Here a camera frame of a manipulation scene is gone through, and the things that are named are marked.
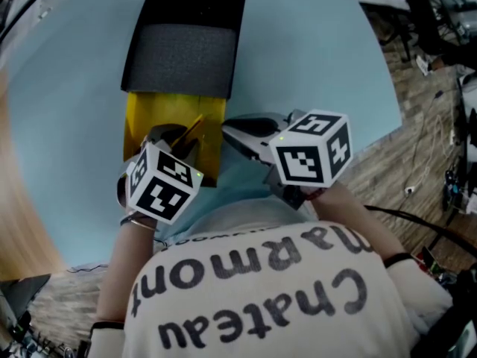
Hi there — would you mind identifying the person's left forearm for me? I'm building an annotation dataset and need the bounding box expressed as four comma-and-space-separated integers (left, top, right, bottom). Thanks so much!
95, 209, 162, 324

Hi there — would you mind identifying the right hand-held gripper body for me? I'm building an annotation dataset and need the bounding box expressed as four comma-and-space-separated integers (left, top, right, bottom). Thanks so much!
221, 108, 353, 210

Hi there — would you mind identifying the black chair base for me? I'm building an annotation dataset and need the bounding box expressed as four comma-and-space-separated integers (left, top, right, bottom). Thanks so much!
394, 0, 477, 70

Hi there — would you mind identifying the black wrist band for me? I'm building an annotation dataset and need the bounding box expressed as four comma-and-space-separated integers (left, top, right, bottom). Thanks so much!
382, 251, 414, 269

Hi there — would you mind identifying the person's right forearm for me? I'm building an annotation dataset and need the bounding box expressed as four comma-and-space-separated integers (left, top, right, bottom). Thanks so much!
308, 181, 414, 269

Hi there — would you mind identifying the red string bracelet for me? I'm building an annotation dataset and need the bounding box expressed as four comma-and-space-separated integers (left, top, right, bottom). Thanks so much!
306, 186, 333, 201

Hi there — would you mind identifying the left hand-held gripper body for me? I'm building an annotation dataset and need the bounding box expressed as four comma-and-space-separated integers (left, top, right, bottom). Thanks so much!
116, 123, 205, 226

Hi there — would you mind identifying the white printed shirt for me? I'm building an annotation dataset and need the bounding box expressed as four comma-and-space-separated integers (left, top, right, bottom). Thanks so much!
88, 199, 456, 358

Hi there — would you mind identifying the white cable with plug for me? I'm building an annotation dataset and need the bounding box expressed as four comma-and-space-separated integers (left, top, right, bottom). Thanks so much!
404, 112, 458, 198

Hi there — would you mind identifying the silver bangle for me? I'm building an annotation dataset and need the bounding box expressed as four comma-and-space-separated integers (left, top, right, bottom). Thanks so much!
119, 214, 159, 233

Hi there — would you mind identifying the thick black cable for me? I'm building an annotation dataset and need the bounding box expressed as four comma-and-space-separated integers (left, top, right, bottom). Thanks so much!
363, 204, 477, 261

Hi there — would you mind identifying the white power strip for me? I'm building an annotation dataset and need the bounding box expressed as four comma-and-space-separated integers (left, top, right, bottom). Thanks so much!
414, 54, 434, 77

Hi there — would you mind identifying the black box with grey foam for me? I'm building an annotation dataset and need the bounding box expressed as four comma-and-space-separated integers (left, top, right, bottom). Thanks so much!
120, 0, 248, 101

